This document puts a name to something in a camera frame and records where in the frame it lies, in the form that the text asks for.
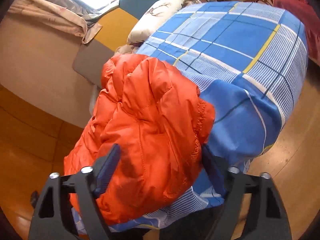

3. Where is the white patterned pillow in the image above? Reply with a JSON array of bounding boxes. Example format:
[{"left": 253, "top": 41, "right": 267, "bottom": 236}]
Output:
[{"left": 126, "top": 0, "right": 201, "bottom": 45}]

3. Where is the red ruffled bedspread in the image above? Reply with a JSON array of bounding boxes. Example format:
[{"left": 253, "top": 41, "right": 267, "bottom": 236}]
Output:
[{"left": 273, "top": 0, "right": 319, "bottom": 65}]

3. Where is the wooden wardrobe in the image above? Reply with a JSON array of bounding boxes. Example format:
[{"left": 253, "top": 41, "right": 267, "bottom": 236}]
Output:
[{"left": 1, "top": 87, "right": 82, "bottom": 239}]

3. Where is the grey yellow blue headboard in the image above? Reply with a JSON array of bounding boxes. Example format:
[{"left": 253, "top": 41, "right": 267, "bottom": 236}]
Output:
[{"left": 73, "top": 0, "right": 159, "bottom": 87}]

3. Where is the pink patterned curtain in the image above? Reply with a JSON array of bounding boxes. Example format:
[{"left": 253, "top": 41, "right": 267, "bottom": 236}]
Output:
[{"left": 8, "top": 0, "right": 115, "bottom": 44}]

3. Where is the orange quilted down jacket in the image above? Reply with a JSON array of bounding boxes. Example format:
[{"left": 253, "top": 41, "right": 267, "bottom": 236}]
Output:
[{"left": 64, "top": 54, "right": 215, "bottom": 225}]

